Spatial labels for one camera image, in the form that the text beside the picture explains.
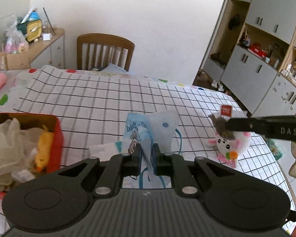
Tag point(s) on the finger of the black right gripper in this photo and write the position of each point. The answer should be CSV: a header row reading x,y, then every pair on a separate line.
x,y
273,127

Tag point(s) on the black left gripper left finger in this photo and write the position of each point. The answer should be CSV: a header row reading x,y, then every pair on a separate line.
x,y
112,172

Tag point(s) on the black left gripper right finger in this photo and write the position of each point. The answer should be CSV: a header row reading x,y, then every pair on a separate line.
x,y
175,167

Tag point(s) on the white mesh cloth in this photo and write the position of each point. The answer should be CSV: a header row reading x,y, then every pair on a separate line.
x,y
18,149

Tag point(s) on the white teal book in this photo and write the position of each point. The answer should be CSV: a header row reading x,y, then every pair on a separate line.
x,y
105,151

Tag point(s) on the white pink plush toy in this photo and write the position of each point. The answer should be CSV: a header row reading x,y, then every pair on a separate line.
x,y
229,151

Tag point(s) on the white grid tablecloth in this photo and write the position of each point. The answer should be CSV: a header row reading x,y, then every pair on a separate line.
x,y
251,200

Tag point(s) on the red storage box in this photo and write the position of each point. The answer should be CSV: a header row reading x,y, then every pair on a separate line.
x,y
31,120

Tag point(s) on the wooden chair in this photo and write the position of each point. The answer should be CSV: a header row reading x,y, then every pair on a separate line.
x,y
95,51

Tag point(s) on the small white drawer cabinet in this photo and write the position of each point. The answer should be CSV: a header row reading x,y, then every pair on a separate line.
x,y
50,52

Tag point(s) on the cardboard box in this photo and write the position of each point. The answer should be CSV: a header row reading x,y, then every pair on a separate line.
x,y
14,61

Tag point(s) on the plastic bag of items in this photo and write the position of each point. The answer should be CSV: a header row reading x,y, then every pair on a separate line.
x,y
16,42

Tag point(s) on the glass jar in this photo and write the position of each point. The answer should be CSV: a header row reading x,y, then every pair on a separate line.
x,y
5,24

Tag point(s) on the grey wooden wall cabinet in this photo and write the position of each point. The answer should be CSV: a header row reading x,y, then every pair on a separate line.
x,y
252,54

